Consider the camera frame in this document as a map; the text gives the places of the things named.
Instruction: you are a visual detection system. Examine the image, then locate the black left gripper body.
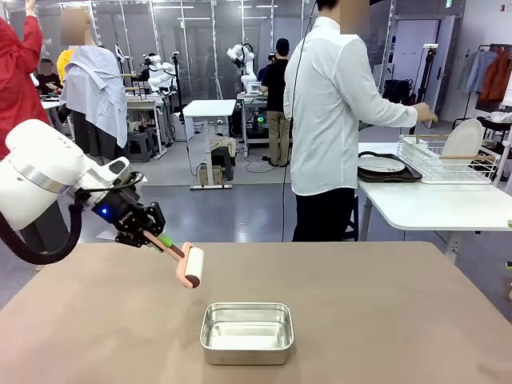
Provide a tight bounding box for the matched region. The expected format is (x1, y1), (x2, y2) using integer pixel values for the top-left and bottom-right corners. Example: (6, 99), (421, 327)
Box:
(91, 186), (142, 234)

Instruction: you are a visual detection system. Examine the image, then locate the pink lint roller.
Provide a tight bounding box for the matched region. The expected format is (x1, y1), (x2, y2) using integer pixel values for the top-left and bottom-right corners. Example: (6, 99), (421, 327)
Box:
(142, 233), (205, 290)

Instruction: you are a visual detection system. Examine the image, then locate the black serving tray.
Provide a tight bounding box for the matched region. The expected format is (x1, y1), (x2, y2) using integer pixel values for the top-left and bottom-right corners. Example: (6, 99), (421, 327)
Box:
(357, 150), (424, 184)

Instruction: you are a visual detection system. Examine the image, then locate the person's right forearm white sleeve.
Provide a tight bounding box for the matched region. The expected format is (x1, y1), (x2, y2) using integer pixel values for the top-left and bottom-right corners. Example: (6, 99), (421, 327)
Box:
(375, 90), (419, 130)

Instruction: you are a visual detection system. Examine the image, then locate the person's right hand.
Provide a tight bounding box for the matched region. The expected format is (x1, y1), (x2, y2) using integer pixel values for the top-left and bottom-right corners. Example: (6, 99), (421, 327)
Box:
(414, 102), (439, 130)

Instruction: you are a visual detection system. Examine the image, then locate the grey plastic stool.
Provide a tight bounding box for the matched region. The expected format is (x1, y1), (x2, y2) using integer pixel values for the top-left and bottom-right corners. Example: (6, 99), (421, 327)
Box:
(126, 130), (156, 163)

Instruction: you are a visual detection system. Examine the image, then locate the cardboard box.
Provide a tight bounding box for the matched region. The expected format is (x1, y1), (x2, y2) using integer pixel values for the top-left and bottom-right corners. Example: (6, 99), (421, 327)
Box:
(198, 164), (224, 187)

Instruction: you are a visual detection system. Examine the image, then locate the beige cloth pile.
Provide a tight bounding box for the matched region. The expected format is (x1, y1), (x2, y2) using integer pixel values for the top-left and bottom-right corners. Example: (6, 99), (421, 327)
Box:
(210, 134), (238, 156)

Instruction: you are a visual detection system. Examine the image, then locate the person in pale striped shirt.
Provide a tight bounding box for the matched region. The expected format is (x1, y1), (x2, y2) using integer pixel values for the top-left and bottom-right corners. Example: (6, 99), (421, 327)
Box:
(58, 7), (130, 159)

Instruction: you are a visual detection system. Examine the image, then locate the white standing desk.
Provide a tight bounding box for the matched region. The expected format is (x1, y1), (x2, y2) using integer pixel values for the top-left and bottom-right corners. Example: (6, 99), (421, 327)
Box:
(182, 98), (238, 190)

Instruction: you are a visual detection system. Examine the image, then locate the shiny metal tray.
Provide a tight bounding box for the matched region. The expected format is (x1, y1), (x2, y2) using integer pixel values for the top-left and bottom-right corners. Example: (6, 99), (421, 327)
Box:
(199, 302), (296, 366)

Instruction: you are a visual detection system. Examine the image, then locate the seated person in dark top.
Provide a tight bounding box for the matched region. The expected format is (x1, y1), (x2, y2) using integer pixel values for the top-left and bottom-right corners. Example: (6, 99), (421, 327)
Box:
(34, 58), (64, 96)

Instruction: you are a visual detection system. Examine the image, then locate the person in yellow top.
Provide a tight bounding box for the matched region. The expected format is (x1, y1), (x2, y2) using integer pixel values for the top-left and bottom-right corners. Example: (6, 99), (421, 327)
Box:
(55, 50), (76, 87)

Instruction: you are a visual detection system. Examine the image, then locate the person in red coat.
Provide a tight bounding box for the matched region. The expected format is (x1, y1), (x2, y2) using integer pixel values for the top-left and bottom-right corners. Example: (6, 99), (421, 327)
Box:
(0, 0), (51, 159)

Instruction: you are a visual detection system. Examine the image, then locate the person in black cap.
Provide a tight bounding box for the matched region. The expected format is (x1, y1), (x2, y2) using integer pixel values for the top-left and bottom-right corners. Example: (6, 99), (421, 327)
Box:
(260, 38), (292, 168)

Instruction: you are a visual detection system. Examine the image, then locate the person in white shirt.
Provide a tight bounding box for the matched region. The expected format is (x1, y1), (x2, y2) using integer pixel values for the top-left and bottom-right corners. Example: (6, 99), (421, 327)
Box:
(282, 0), (419, 243)

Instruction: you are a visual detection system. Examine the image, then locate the large white dinner plate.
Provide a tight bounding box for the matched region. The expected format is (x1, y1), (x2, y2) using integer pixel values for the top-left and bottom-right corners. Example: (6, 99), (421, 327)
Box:
(358, 155), (407, 173)

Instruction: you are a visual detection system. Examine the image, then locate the black bag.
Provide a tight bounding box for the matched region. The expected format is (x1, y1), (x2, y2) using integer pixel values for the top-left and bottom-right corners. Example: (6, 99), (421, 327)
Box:
(382, 78), (414, 107)

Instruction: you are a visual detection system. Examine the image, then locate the white side table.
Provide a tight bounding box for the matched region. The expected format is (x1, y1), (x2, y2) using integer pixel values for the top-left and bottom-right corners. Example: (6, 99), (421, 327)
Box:
(355, 142), (512, 257)

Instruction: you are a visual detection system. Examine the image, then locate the black tripod with orange top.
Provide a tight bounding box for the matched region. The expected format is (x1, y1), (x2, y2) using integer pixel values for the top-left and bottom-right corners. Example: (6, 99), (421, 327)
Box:
(414, 42), (440, 110)

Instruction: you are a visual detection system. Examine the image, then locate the white oval plate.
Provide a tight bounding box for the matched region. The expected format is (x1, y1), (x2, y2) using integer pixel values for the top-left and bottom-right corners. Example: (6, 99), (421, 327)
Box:
(442, 118), (484, 159)

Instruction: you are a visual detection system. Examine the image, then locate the light blue shirt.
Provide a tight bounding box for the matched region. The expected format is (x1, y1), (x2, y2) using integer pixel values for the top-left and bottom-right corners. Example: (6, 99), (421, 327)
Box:
(465, 50), (497, 95)

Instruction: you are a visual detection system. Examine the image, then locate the orange jacket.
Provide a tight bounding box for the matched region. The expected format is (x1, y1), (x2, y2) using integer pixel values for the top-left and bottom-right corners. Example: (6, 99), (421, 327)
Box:
(478, 50), (512, 103)

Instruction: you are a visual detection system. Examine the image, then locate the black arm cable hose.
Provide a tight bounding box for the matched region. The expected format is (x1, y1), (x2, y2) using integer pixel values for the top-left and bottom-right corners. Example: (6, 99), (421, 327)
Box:
(0, 171), (145, 266)

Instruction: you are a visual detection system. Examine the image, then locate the black hanging cable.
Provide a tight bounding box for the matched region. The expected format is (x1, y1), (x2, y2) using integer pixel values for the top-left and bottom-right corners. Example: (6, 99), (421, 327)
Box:
(281, 0), (319, 243)

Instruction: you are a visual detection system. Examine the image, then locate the white wire dish rack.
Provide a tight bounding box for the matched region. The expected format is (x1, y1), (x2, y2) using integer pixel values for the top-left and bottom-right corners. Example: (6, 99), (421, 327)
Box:
(397, 134), (501, 185)

